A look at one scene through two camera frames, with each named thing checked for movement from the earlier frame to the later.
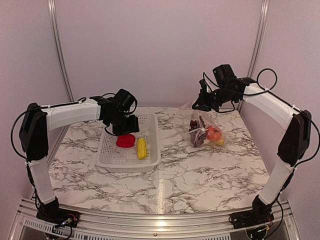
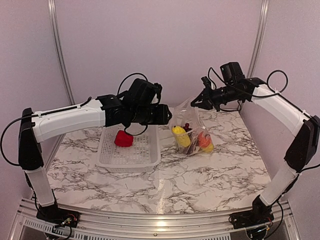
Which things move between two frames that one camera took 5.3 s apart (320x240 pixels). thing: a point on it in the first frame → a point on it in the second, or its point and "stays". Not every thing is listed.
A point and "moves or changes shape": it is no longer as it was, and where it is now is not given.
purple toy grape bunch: [198, 132] → [194, 139]
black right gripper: [202, 100] stays
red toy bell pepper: [127, 140] stays
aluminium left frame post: [53, 11] stays
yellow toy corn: [220, 142] → [209, 148]
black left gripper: [133, 126] → [163, 118]
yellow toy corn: [142, 148] → [181, 138]
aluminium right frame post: [263, 23] stays
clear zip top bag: [199, 128] moves or changes shape
